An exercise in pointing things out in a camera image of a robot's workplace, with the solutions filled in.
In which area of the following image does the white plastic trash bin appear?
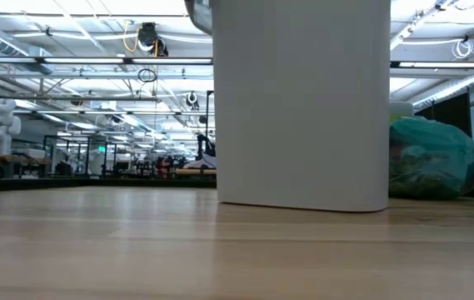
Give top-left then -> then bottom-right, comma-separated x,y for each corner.
211,0 -> 392,213

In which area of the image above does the white cloth heap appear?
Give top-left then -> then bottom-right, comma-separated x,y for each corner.
182,153 -> 217,170

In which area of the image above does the green wipes canister white lid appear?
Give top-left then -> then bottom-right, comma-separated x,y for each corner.
388,101 -> 416,126

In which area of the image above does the long ceiling light bar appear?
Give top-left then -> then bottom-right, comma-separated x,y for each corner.
0,56 -> 474,70

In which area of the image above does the black partition panel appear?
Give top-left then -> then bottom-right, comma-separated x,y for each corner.
426,92 -> 473,138

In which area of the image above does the distant wooden table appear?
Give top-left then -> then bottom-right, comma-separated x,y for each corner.
0,152 -> 52,179

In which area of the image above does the black aluminium table frame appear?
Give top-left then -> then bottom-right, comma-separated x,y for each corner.
0,177 -> 474,200

